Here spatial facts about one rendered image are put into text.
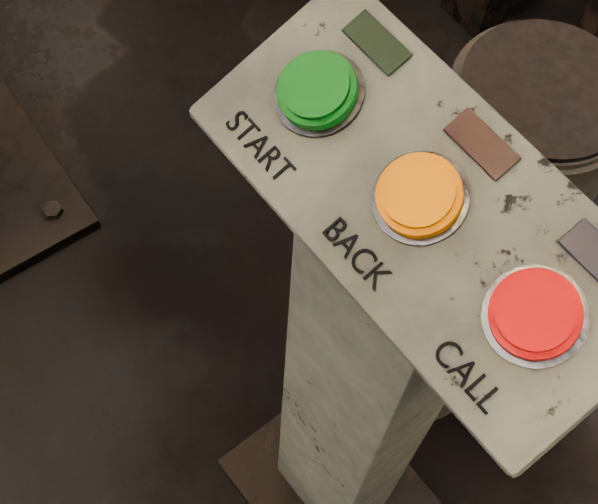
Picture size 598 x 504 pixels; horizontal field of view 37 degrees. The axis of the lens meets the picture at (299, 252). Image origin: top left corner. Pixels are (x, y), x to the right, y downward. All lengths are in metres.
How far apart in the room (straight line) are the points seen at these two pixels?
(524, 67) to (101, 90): 0.74
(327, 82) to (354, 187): 0.05
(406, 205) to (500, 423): 0.10
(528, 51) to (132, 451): 0.61
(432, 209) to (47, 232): 0.74
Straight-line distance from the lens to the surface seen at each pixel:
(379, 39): 0.45
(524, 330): 0.39
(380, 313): 0.41
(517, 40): 0.60
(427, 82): 0.44
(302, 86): 0.44
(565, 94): 0.58
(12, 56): 1.28
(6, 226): 1.11
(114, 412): 1.01
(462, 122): 0.43
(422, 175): 0.41
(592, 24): 1.07
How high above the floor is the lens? 0.95
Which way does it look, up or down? 63 degrees down
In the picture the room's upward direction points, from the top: 5 degrees clockwise
